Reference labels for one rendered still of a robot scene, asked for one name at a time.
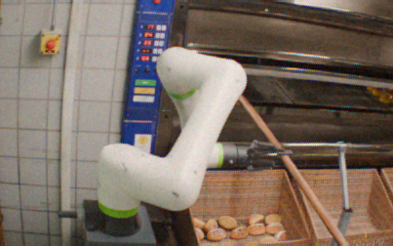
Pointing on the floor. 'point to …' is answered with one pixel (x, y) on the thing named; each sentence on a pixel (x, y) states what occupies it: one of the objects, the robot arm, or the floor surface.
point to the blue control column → (131, 76)
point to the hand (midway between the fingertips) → (283, 156)
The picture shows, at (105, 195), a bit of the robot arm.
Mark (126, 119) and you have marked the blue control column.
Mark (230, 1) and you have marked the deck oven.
